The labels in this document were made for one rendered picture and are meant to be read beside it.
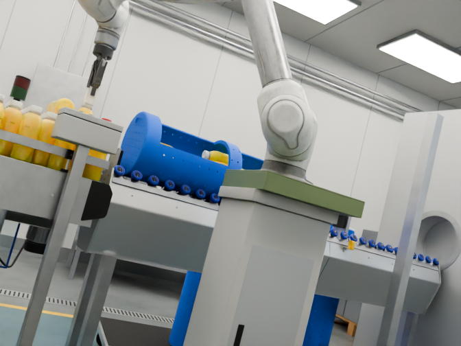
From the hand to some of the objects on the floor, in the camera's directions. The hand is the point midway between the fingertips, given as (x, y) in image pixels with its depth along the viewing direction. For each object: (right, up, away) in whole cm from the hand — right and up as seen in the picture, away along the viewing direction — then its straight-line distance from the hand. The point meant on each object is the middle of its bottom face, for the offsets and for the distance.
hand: (90, 97), depth 179 cm
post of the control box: (-21, -116, -33) cm, 123 cm away
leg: (+150, -175, +101) cm, 252 cm away
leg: (-17, -122, +12) cm, 124 cm away
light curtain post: (+120, -162, +51) cm, 208 cm away
